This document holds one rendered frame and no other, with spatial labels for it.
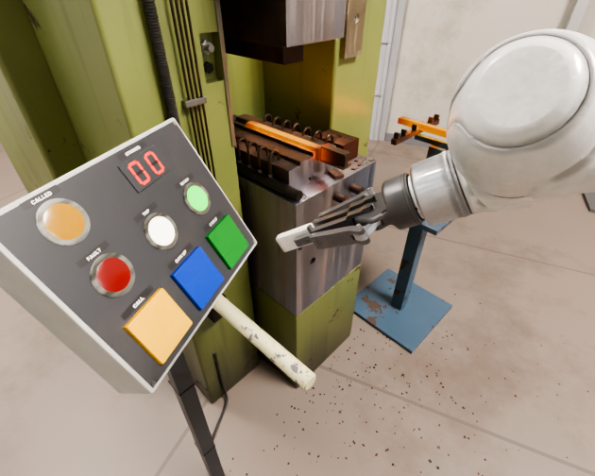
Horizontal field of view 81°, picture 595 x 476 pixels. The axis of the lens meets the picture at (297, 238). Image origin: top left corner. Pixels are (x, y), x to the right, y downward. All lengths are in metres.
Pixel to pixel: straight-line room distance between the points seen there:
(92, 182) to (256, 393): 1.24
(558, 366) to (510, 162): 1.78
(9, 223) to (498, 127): 0.46
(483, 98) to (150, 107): 0.68
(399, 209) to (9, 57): 1.02
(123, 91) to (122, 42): 0.08
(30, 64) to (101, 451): 1.29
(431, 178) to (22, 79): 1.05
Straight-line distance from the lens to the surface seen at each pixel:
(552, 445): 1.78
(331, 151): 0.96
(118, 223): 0.53
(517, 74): 0.28
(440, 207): 0.47
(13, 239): 0.47
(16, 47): 1.20
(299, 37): 0.87
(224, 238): 0.63
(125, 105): 0.81
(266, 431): 1.53
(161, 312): 0.53
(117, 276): 0.50
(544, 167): 0.29
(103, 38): 0.79
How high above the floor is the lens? 1.40
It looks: 38 degrees down
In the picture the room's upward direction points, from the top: straight up
